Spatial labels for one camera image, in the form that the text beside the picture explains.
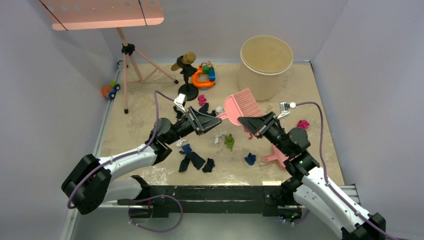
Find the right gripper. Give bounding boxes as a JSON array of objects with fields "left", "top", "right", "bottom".
[{"left": 237, "top": 111, "right": 292, "bottom": 156}]

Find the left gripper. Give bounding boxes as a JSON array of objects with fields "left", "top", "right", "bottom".
[{"left": 164, "top": 106, "right": 221, "bottom": 146}]

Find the pink hand brush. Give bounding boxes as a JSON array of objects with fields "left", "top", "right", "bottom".
[{"left": 217, "top": 88, "right": 263, "bottom": 126}]

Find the pink dustpan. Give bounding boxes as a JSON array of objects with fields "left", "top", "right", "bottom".
[{"left": 261, "top": 145, "right": 288, "bottom": 169}]

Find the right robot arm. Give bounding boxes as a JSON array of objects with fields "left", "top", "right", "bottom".
[{"left": 238, "top": 112, "right": 386, "bottom": 240}]

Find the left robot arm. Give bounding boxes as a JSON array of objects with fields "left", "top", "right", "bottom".
[{"left": 61, "top": 106, "right": 226, "bottom": 215}]

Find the pink paper scrap right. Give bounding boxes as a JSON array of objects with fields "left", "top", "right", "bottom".
[{"left": 244, "top": 127, "right": 254, "bottom": 140}]

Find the large dark paper scrap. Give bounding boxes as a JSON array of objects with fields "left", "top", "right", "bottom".
[{"left": 198, "top": 102, "right": 217, "bottom": 117}]

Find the white paper scrap top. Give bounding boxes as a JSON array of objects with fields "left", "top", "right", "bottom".
[{"left": 215, "top": 106, "right": 225, "bottom": 116}]

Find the white paper scrap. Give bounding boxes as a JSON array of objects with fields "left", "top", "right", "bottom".
[
  {"left": 214, "top": 131, "right": 227, "bottom": 145},
  {"left": 175, "top": 138, "right": 187, "bottom": 148},
  {"left": 215, "top": 106, "right": 225, "bottom": 116}
]

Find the white paper scrap centre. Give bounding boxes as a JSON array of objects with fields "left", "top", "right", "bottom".
[{"left": 214, "top": 131, "right": 227, "bottom": 145}]

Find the black paper scrap left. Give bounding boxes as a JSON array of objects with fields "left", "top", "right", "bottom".
[{"left": 175, "top": 110, "right": 184, "bottom": 121}]

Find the black paper scrap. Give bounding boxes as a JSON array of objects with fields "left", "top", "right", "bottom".
[
  {"left": 202, "top": 158, "right": 216, "bottom": 173},
  {"left": 175, "top": 110, "right": 184, "bottom": 121}
]

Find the green paper scrap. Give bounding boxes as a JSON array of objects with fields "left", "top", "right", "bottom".
[{"left": 224, "top": 133, "right": 235, "bottom": 152}]

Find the white paper scrap left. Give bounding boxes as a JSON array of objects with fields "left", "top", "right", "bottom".
[{"left": 175, "top": 138, "right": 187, "bottom": 148}]

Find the blue paper scrap bottom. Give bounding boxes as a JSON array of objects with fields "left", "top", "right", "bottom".
[{"left": 244, "top": 152, "right": 257, "bottom": 166}]

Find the blue navy paper strip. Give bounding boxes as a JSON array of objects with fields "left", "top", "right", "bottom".
[{"left": 178, "top": 144, "right": 206, "bottom": 173}]

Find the black paper scrap bottom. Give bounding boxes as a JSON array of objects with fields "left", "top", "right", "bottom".
[{"left": 202, "top": 158, "right": 216, "bottom": 173}]

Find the magenta paper ball right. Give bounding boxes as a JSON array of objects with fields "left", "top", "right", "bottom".
[{"left": 296, "top": 119, "right": 310, "bottom": 130}]

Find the orange toy block set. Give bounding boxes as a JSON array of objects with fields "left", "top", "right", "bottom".
[{"left": 191, "top": 61, "right": 216, "bottom": 91}]

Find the black microphone stand toy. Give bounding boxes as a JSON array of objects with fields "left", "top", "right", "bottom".
[{"left": 171, "top": 51, "right": 199, "bottom": 101}]

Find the beige round bin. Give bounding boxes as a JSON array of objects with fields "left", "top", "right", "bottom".
[{"left": 238, "top": 35, "right": 294, "bottom": 102}]

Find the orange blue toy car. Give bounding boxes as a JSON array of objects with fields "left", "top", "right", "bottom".
[{"left": 101, "top": 81, "right": 121, "bottom": 100}]

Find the pink music stand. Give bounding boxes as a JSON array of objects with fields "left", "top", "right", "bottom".
[{"left": 38, "top": 0, "right": 179, "bottom": 115}]

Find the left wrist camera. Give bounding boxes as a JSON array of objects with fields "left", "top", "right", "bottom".
[{"left": 173, "top": 93, "right": 187, "bottom": 113}]

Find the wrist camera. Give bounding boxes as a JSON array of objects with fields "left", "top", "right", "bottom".
[
  {"left": 173, "top": 93, "right": 187, "bottom": 113},
  {"left": 277, "top": 102, "right": 297, "bottom": 120}
]

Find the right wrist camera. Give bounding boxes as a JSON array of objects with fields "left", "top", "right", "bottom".
[{"left": 277, "top": 102, "right": 297, "bottom": 120}]

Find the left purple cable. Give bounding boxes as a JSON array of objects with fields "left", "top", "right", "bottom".
[{"left": 66, "top": 90, "right": 184, "bottom": 233}]

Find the black base frame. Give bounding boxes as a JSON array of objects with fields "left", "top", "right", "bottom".
[{"left": 67, "top": 183, "right": 362, "bottom": 220}]

